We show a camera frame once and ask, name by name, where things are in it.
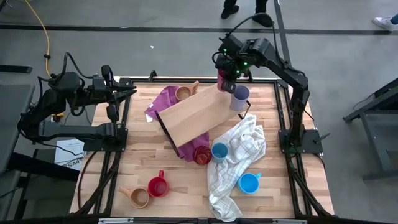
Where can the white paper sheet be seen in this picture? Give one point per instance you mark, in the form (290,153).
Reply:
(70,152)

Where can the magenta plastic cup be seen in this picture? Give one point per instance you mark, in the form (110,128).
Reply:
(221,81)

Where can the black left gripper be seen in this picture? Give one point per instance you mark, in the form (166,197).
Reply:
(102,91)

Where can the wooden shelf with black frame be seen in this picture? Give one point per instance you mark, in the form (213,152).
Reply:
(196,115)

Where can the blue mug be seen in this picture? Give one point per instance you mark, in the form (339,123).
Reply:
(248,183)

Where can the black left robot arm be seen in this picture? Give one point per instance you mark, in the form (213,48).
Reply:
(71,130)

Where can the white cloth label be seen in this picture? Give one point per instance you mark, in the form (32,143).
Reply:
(149,118)

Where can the grey side table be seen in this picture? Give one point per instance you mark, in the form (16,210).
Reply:
(12,124)

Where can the teal plastic cup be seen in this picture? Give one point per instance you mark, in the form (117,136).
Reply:
(219,152)

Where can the white checked towel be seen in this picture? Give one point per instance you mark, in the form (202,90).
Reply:
(236,155)

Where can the person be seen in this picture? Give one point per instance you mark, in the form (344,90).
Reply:
(261,12)
(384,22)

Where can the purple cloth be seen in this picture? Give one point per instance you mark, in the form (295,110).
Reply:
(161,99)

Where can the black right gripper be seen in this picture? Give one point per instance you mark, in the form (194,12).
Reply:
(231,59)

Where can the black table frame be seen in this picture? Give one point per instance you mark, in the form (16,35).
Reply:
(174,80)

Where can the red faceted transparent tumbler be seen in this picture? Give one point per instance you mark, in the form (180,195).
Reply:
(202,155)

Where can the lavender plastic cup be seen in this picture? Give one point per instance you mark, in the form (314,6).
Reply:
(239,99)

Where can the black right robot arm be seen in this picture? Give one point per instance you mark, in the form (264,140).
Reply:
(298,93)

